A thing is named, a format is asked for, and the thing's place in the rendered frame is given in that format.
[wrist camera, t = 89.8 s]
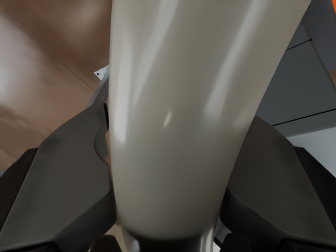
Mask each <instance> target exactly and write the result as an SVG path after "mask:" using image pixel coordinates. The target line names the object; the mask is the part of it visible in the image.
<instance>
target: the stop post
mask: <svg viewBox="0 0 336 252"><path fill-rule="evenodd" d="M94 74H95V75H96V76H97V77H98V78H99V79H100V80H101V82H100V83H99V85H98V87H97V88H96V90H95V92H94V93H93V95H92V97H91V99H90V100H89V102H88V104H87V105H86V107H85V109H87V108H88V107H90V106H92V105H93V104H95V103H97V102H102V103H105V102H106V100H107V98H108V96H109V64H108V65H106V66H105V67H103V68H101V69H99V70H97V71H95V72H94ZM85 109H84V110H85Z"/></svg>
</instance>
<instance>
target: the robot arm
mask: <svg viewBox="0 0 336 252"><path fill-rule="evenodd" d="M108 130H109V111H108V105H107V103H106V102H96V103H94V104H93V105H91V106H90V107H88V108H87V109H85V110H83V111H82V112H80V113H79V114H77V115H76V116H74V117H73V118H71V119H69V120H68V121H66V122H65V123H64V124H62V125H61V126H59V127H58V128H57V129H56V130H54V131H53V132H52V133H51V134H50V135H49V136H48V137H47V138H46V139H45V140H44V141H43V142H42V143H41V144H40V145H39V146H38V147H37V148H29V149H27V150H26V151H25V152H24V153H23V154H22V155H21V156H20V157H19V158H18V159H17V160H16V161H15V162H14V163H13V164H11V165H10V166H9V167H8V168H7V169H6V170H5V171H4V172H3V173H2V174H1V175H0V252H89V249H90V252H122V250H121V248H120V246H119V244H118V242H117V240H116V238H115V237H114V236H113V235H108V234H105V233H106V232H107V231H108V230H109V229H111V228H112V227H113V225H114V224H115V222H116V220H117V209H116V200H115V193H114V188H113V183H112V178H111V173H110V168H109V164H108V163H107V162H106V161H105V160H104V159H105V158H106V156H107V155H108V153H109V151H108V146H107V141H106V136H105V134H106V133H107V131H108ZM213 252H336V177H334V176H333V175H332V174H331V173H330V172H329V171H328V170H327V169H326V168H325V167H324V166H323V165H322V164H321V163H320V162H318V161H317V160H316V159H315V158H314V157H313V156H312V155H311V154H310V153H309V152H308V151H307V150H306V149H305V148H303V147H297V146H293V145H292V143H291V142H290V141H289V140H288V139H287V138H286V137H285V136H283V135H282V134H281V133H280V132H279V131H278V130H276V129H275V128H274V127H273V126H271V125H270V124H268V123H267V122H266V121H264V120H262V119H261V118H259V117H258V116H256V115H254V118H253V120H252V122H251V124H250V127H249V129H248V131H247V134H246V136H245V139H244V141H243V144H242V146H241V149H240V151H239V153H238V156H237V158H236V161H235V164H234V167H233V169H232V172H231V175H230V178H229V181H228V184H227V187H226V190H225V193H224V196H223V200H222V203H221V207H220V211H219V214H218V218H217V223H216V228H215V232H214V239H213Z"/></svg>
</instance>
